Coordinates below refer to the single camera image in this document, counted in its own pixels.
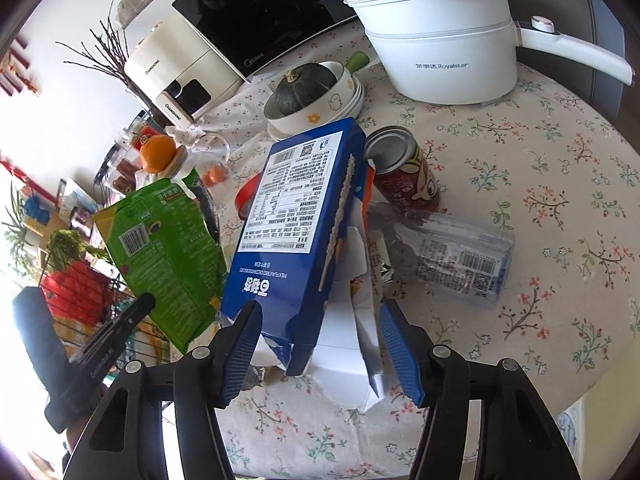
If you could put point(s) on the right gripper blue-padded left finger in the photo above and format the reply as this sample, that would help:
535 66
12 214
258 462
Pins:
124 436

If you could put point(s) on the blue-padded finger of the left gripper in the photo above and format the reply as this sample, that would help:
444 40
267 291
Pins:
44 349
106 345

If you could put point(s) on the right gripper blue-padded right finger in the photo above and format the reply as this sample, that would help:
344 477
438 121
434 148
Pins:
518 436

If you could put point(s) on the green yellow snack bag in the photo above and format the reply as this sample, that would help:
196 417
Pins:
164 240

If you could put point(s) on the clear plastic bottle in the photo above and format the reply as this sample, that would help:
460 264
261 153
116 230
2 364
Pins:
465 260

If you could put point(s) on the silver wrapper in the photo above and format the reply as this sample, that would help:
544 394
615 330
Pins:
382 271

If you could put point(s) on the blue white cardboard box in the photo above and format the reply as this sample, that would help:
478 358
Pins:
303 256

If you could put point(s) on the red drink can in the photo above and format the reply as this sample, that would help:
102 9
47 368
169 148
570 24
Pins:
401 172

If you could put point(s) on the person's left hand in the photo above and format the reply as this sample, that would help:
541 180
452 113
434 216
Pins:
76 429

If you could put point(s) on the red bag with greens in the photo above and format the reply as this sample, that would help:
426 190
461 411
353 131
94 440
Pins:
72 287

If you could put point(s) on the large orange on jar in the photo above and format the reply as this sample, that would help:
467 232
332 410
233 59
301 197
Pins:
157 153

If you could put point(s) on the small orange fruit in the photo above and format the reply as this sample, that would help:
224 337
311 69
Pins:
217 174

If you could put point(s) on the red tea tin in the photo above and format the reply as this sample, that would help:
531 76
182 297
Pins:
142 135

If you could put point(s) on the cream air fryer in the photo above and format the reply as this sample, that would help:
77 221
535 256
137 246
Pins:
180 73

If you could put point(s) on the dried branches in vase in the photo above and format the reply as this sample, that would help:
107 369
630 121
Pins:
107 55

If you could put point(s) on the dark green pumpkin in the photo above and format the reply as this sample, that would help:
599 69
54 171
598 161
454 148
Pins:
302 86

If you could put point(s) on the white plate under bowl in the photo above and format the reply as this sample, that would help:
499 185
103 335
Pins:
352 110

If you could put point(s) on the black microwave oven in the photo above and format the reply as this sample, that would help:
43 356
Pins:
250 34

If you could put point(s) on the white electric cooking pot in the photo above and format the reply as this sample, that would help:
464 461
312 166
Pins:
460 52

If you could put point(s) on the grey refrigerator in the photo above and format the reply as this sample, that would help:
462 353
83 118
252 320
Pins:
593 21

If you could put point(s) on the glass jar with handle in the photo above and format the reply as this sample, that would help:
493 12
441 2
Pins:
199 152

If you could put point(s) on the cream bowl with green handle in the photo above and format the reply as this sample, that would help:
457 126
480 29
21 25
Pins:
321 111

